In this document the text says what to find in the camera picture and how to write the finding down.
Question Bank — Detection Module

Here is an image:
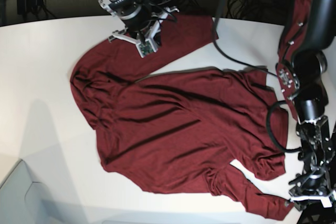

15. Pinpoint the dark red long-sleeve t-shirt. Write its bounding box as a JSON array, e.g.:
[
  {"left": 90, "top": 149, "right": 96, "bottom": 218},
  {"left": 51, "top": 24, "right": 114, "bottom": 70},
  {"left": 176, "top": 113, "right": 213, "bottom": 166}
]
[{"left": 70, "top": 0, "right": 314, "bottom": 221}]

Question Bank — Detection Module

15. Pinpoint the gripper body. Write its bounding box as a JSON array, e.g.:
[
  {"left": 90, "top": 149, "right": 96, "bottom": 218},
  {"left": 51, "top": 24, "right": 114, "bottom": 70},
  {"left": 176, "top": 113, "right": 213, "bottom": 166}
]
[
  {"left": 125, "top": 11, "right": 177, "bottom": 51},
  {"left": 289, "top": 115, "right": 335, "bottom": 195}
]

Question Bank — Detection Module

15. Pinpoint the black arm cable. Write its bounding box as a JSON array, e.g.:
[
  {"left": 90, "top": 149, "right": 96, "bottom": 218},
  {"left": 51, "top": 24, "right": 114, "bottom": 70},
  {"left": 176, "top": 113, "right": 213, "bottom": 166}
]
[{"left": 212, "top": 0, "right": 302, "bottom": 154}]

